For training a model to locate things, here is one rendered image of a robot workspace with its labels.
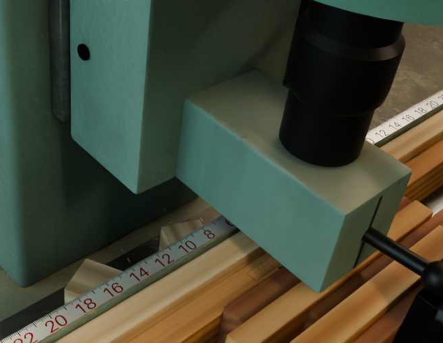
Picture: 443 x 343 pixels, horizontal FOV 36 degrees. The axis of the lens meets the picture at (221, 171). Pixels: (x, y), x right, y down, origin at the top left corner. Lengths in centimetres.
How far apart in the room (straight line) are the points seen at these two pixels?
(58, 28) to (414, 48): 252
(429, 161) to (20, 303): 37
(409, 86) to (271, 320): 226
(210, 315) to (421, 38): 264
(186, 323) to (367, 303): 11
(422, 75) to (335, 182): 235
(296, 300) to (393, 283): 6
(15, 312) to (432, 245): 35
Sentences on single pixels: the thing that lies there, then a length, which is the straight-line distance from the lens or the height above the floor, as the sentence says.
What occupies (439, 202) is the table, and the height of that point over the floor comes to 90.
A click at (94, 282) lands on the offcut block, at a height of 84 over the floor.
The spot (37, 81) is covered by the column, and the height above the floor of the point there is 101.
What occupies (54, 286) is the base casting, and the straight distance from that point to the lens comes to 63.
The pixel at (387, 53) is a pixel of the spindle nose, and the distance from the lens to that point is 37.
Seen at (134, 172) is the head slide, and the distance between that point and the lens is 46.
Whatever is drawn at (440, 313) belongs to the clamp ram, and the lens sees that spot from 43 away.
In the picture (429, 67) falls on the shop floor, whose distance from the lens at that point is 282.
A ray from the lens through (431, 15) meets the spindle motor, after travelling 29.
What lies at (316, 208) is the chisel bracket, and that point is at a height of 103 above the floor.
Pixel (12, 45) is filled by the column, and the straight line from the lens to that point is 47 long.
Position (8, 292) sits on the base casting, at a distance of 63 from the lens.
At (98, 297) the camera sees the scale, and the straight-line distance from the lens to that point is 42.
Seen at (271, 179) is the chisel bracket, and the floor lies 102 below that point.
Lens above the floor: 128
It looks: 40 degrees down
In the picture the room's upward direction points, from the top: 10 degrees clockwise
